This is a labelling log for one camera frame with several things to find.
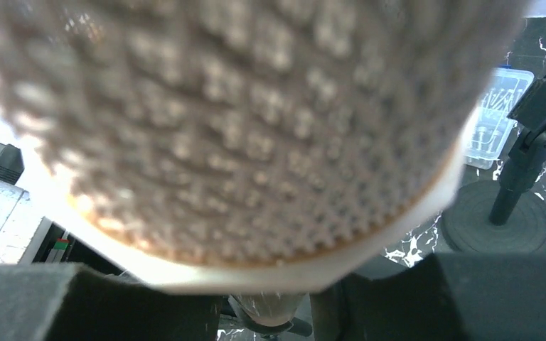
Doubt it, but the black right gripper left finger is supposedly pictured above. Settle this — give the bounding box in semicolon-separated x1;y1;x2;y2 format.
0;264;222;340

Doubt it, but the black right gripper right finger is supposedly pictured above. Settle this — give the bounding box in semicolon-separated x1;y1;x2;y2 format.
310;253;546;340

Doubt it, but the black stand for purple microphone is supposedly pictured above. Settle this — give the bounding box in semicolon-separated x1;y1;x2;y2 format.
440;73;546;254

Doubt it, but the beige microphone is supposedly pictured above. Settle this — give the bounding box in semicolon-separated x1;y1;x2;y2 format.
0;1;530;325

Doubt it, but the black round-base stand for beige microphone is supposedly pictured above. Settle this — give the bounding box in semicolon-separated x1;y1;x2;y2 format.
218;296;314;340

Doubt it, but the clear plastic screw box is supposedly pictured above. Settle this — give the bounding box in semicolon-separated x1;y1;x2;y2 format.
465;68;535;170

